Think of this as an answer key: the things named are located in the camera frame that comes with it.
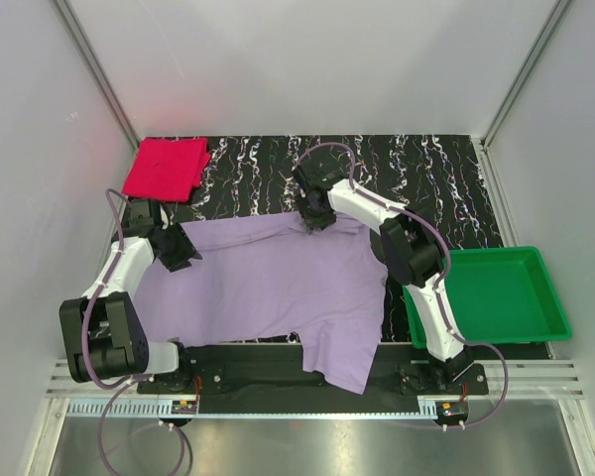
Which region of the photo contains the lavender t shirt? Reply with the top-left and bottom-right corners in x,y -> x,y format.
133,212 -> 387,395

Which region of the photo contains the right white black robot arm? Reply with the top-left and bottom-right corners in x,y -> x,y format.
292,142 -> 473,394

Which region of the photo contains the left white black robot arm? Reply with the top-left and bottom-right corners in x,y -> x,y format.
59,198 -> 200,393

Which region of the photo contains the folded pink t shirt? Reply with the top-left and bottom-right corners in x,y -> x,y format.
122,138 -> 210,203

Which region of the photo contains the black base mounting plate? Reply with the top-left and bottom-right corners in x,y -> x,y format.
138,343 -> 489,409

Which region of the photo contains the black marbled table mat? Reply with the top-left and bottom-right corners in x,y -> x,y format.
76,133 -> 551,358

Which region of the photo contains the left connector board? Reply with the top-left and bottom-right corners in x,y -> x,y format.
171,399 -> 198,415

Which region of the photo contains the connector board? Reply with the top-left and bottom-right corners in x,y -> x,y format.
171,399 -> 198,415
440,401 -> 469,417

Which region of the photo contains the green plastic tray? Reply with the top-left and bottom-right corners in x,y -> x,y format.
404,247 -> 572,360

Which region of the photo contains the right connector board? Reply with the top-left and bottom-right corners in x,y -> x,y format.
440,401 -> 469,417

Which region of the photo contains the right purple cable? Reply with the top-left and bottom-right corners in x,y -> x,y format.
295,142 -> 510,430

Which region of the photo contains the purple cable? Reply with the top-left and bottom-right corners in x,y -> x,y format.
295,142 -> 510,430
78,186 -> 194,475

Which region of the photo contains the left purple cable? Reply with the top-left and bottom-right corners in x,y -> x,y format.
78,186 -> 194,475

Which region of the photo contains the white slotted cable duct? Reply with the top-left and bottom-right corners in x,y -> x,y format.
67,397 -> 459,420

